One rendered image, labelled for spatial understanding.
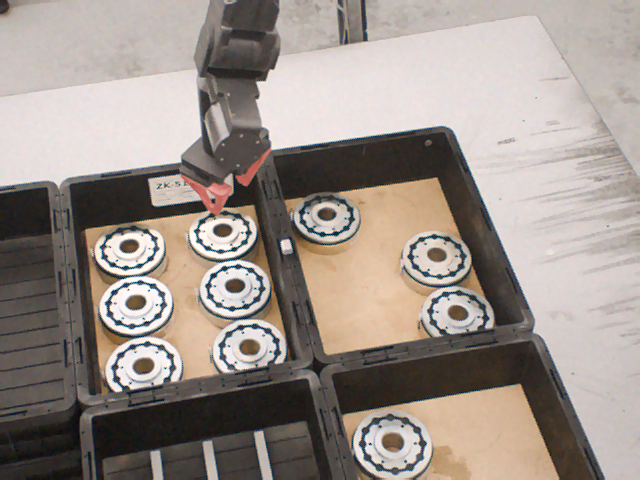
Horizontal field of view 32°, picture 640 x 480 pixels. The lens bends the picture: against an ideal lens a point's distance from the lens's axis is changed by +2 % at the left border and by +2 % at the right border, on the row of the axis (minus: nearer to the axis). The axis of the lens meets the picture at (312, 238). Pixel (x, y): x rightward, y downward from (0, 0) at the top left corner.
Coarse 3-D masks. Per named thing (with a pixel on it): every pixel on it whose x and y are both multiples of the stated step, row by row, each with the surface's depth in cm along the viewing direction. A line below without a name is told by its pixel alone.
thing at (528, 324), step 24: (312, 144) 166; (336, 144) 167; (360, 144) 167; (456, 144) 167; (288, 216) 157; (480, 216) 157; (504, 264) 152; (312, 312) 146; (528, 312) 146; (312, 336) 143; (456, 336) 143; (480, 336) 143; (336, 360) 141
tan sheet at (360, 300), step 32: (352, 192) 174; (384, 192) 174; (416, 192) 174; (384, 224) 169; (416, 224) 169; (448, 224) 170; (320, 256) 165; (352, 256) 165; (384, 256) 165; (320, 288) 161; (352, 288) 161; (384, 288) 161; (480, 288) 161; (320, 320) 157; (352, 320) 157; (384, 320) 157; (416, 320) 157
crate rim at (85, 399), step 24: (144, 168) 163; (168, 168) 163; (264, 168) 163; (264, 192) 161; (72, 216) 156; (72, 240) 153; (72, 264) 150; (288, 264) 151; (72, 288) 148; (288, 288) 148; (72, 312) 145; (312, 360) 141; (168, 384) 138; (192, 384) 138
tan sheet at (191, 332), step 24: (192, 216) 170; (96, 240) 166; (168, 240) 167; (168, 264) 164; (192, 264) 164; (264, 264) 164; (96, 288) 160; (168, 288) 161; (192, 288) 161; (192, 312) 158; (96, 336) 155; (168, 336) 155; (192, 336) 155; (216, 336) 155; (192, 360) 152; (288, 360) 153
